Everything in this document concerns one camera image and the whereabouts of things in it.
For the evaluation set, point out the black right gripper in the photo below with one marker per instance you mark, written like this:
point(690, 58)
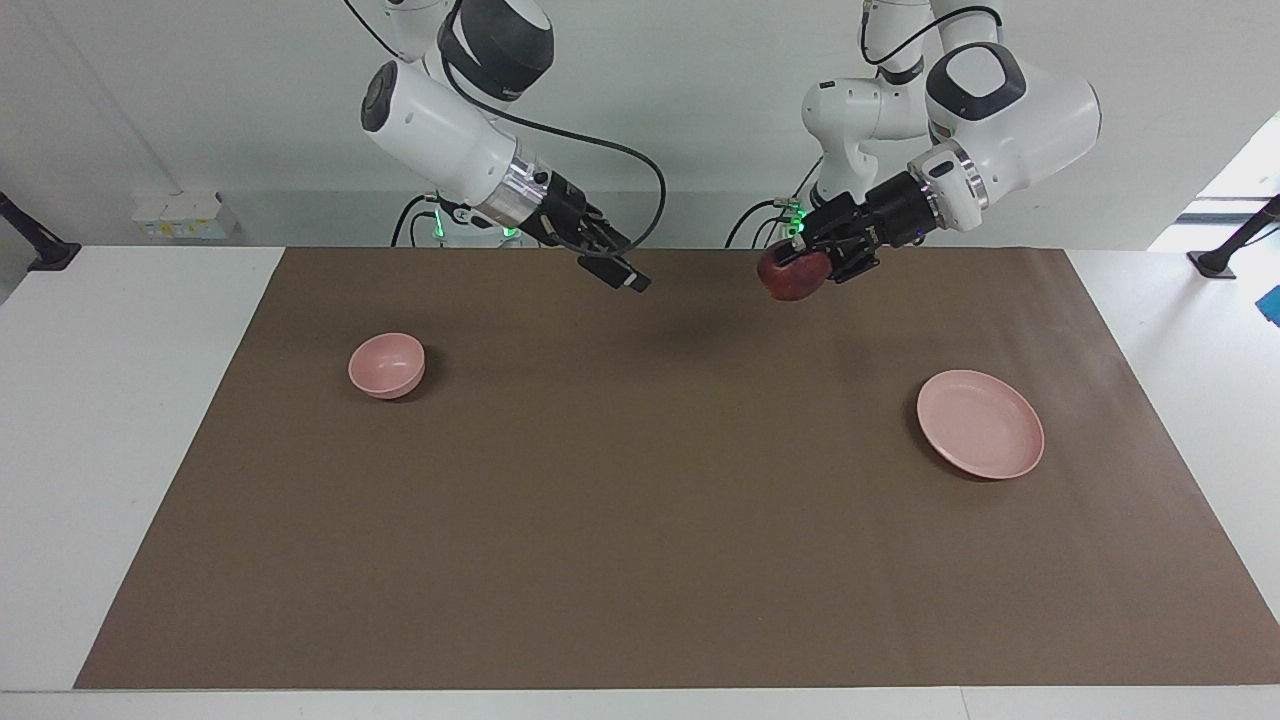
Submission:
point(565, 212)

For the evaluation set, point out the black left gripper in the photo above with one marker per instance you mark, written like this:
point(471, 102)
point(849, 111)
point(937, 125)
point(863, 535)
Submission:
point(885, 215)

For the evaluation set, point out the dark red apple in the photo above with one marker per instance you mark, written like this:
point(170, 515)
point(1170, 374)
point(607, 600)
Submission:
point(790, 278)

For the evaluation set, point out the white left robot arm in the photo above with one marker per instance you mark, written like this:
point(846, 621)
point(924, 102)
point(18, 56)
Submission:
point(1030, 110)

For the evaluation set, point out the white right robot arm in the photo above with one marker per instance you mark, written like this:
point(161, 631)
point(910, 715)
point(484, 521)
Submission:
point(440, 120)

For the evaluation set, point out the pink round plate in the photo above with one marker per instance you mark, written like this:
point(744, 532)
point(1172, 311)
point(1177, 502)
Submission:
point(980, 425)

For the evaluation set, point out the pink bowl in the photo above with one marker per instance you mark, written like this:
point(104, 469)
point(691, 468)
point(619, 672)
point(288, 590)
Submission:
point(385, 362)

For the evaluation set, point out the brown paper table mat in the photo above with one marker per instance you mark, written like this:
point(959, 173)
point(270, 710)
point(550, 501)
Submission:
point(640, 500)

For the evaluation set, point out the blue flat object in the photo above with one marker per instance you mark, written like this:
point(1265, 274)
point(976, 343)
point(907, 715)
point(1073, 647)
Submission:
point(1272, 305)

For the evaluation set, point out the black camera stand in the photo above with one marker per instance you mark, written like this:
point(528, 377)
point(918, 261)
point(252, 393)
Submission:
point(45, 252)
point(1225, 255)

